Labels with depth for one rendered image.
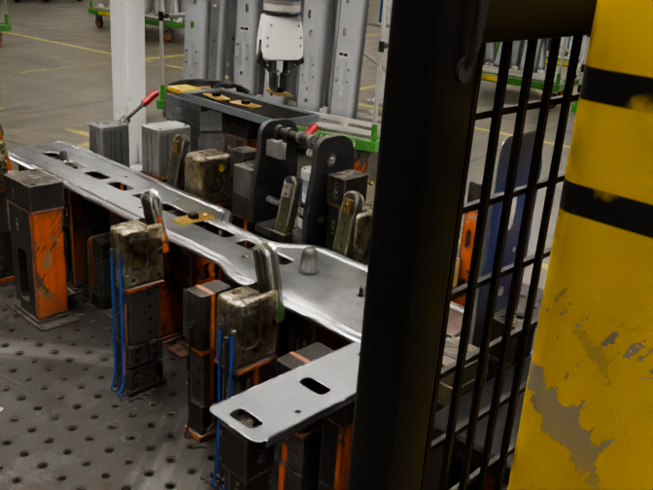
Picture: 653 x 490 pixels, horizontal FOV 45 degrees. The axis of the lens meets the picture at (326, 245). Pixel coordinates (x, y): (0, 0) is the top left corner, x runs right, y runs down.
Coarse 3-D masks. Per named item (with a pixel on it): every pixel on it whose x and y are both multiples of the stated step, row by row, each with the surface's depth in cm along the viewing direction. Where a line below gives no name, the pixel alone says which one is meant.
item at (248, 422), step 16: (240, 416) 101; (224, 432) 100; (224, 448) 100; (240, 448) 98; (256, 448) 98; (272, 448) 101; (224, 464) 101; (240, 464) 99; (256, 464) 99; (272, 464) 102; (224, 480) 103; (240, 480) 100; (256, 480) 101
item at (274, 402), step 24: (336, 360) 114; (264, 384) 107; (288, 384) 107; (336, 384) 108; (216, 408) 101; (240, 408) 101; (264, 408) 101; (288, 408) 102; (312, 408) 102; (336, 408) 104; (240, 432) 96; (264, 432) 97; (288, 432) 98
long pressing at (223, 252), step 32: (32, 160) 195; (96, 160) 199; (96, 192) 176; (128, 192) 177; (160, 192) 179; (192, 224) 162; (224, 224) 162; (224, 256) 147; (288, 256) 149; (320, 256) 150; (288, 288) 136; (320, 288) 137; (352, 288) 138; (320, 320) 126; (352, 320) 126; (448, 320) 129
